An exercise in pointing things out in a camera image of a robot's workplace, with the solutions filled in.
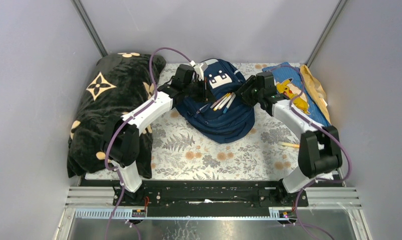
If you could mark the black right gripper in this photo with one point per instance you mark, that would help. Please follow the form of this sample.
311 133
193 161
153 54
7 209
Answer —
250 82

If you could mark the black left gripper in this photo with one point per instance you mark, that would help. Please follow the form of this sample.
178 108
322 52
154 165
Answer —
200 89

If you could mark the orange capped white marker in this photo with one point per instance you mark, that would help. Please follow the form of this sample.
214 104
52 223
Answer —
224 101

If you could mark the blue capped white marker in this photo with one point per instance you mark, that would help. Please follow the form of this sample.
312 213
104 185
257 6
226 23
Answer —
229 103

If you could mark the pink highlighter pen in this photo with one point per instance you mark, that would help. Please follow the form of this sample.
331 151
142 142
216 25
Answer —
218 101

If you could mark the navy blue backpack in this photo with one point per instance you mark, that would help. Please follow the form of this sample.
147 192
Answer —
227 119

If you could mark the yellow capped white marker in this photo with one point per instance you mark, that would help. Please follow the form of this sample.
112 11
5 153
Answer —
215 108

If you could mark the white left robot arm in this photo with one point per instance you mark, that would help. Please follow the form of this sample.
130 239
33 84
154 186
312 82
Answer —
121 139

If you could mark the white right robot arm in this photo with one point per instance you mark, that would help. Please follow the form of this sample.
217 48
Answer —
319 152

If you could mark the yellow snack bag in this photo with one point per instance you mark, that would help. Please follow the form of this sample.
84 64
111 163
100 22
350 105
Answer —
315 90

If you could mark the blue pikachu cloth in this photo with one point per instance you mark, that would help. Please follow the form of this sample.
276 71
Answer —
288 82

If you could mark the floral table mat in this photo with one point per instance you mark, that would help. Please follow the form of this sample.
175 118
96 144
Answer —
171 149

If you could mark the yellow highlighter pen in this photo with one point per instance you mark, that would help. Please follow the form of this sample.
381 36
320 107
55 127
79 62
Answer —
287 144

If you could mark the black floral blanket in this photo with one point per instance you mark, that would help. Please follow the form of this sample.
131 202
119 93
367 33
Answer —
119 83

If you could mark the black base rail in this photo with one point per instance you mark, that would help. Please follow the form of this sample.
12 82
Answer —
210 198

